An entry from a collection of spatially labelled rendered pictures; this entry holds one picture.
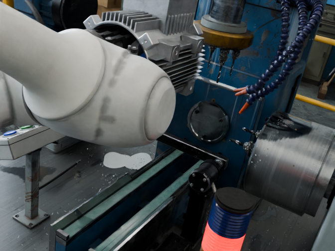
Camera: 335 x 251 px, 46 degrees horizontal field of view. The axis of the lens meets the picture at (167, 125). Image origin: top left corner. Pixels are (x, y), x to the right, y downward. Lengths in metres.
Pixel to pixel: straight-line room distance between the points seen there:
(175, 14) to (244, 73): 0.62
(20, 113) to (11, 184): 0.79
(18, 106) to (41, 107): 0.10
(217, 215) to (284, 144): 0.48
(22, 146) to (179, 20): 0.46
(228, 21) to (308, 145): 0.39
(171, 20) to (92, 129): 0.40
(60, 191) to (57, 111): 0.86
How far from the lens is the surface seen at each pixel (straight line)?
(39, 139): 1.01
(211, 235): 0.62
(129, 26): 0.71
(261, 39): 1.33
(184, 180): 1.16
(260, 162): 1.04
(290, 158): 1.03
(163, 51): 0.71
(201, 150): 1.10
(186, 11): 0.82
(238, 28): 1.11
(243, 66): 1.36
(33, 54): 0.37
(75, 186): 1.28
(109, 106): 0.40
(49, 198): 1.23
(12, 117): 0.53
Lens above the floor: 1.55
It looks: 26 degrees down
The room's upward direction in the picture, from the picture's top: 10 degrees clockwise
